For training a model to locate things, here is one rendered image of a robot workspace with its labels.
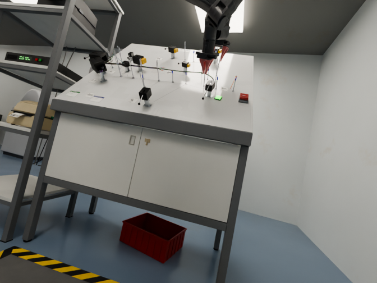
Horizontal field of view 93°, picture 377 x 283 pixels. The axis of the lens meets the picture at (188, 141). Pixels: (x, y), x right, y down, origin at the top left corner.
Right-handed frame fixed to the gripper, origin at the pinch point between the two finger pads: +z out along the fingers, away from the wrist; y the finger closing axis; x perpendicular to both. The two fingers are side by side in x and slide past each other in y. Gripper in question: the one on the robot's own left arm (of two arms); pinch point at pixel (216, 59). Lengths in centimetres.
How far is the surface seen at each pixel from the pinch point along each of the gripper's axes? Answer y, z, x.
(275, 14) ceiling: -16, -72, -180
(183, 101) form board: 12.8, 26.2, 6.5
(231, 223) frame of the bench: -34, 73, 33
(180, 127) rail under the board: 4.5, 36.3, 24.1
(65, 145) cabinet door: 70, 63, 41
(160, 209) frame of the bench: 2, 78, 40
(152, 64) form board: 58, 10, -27
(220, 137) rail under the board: -16.7, 36.2, 21.4
